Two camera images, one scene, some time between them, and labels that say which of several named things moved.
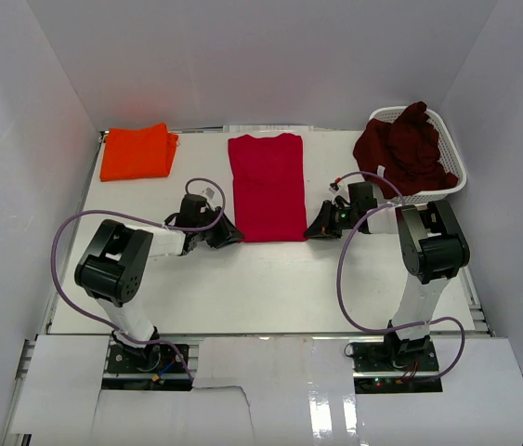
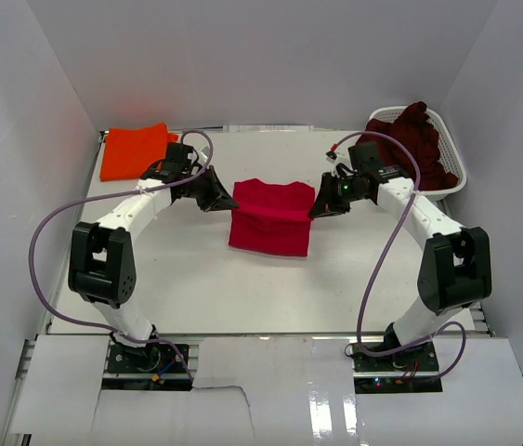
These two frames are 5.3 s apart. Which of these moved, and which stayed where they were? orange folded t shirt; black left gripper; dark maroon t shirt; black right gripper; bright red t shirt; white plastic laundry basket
Moved: bright red t shirt; black left gripper; black right gripper
Stayed: orange folded t shirt; dark maroon t shirt; white plastic laundry basket
